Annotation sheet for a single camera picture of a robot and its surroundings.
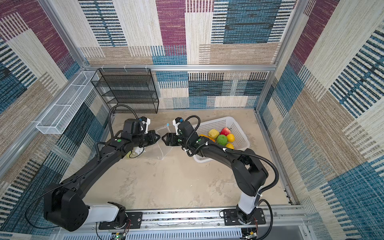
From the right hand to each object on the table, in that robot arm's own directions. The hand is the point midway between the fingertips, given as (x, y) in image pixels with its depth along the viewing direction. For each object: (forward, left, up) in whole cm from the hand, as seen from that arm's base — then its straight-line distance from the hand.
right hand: (167, 139), depth 83 cm
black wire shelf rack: (+43, +32, +1) cm, 54 cm away
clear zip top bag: (-7, +4, +2) cm, 8 cm away
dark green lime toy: (+6, -32, -11) cm, 34 cm away
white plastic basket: (+4, -44, -11) cm, 45 cm away
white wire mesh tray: (+1, +49, +18) cm, 52 cm away
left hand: (+1, +3, +4) cm, 5 cm away
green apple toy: (-18, +11, +18) cm, 28 cm away
